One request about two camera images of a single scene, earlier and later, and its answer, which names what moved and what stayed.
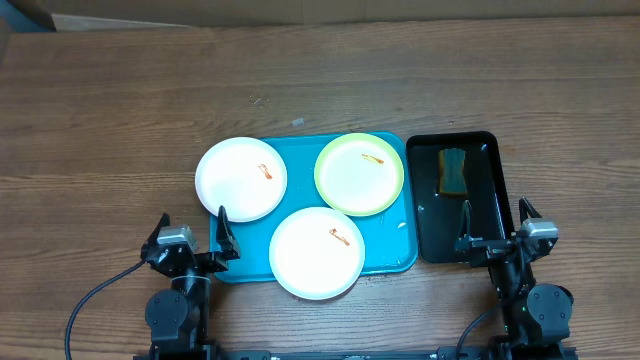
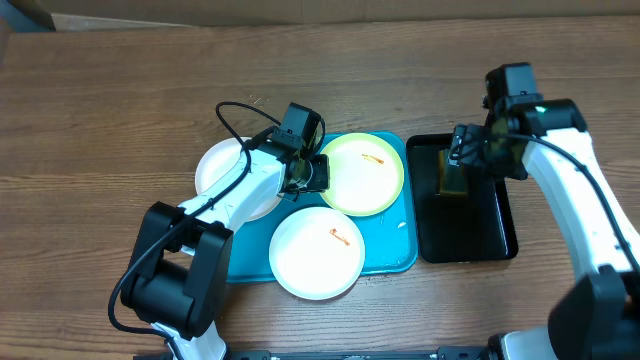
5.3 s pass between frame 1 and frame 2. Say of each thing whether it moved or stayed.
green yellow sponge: stayed
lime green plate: stayed
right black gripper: moved
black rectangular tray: stayed
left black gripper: moved
